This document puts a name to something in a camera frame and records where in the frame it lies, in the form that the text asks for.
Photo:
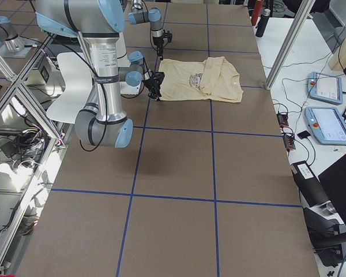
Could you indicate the lower blue teach pendant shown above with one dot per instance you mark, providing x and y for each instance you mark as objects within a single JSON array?
[{"x": 326, "y": 125}]

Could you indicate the black bottle with steel cap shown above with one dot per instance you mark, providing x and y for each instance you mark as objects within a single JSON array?
[{"x": 261, "y": 26}]

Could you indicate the cream long-sleeve printed shirt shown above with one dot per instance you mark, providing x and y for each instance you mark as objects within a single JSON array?
[{"x": 212, "y": 79}]

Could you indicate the blue teach pendant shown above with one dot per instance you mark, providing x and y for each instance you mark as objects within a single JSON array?
[
  {"x": 324, "y": 87},
  {"x": 326, "y": 125}
]

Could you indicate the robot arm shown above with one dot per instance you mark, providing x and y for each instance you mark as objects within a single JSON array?
[
  {"x": 139, "y": 13},
  {"x": 102, "y": 121}
]

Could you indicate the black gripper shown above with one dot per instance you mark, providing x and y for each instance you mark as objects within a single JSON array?
[
  {"x": 151, "y": 83},
  {"x": 157, "y": 42}
]

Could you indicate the upper blue teach pendant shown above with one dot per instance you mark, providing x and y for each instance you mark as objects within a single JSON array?
[{"x": 324, "y": 87}]

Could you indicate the red cylindrical bottle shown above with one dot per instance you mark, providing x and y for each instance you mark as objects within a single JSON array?
[{"x": 258, "y": 4}]

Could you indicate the aluminium frame post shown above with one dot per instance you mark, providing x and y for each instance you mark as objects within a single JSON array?
[{"x": 289, "y": 40}]

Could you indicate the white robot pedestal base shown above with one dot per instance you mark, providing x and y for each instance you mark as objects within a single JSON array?
[{"x": 123, "y": 61}]

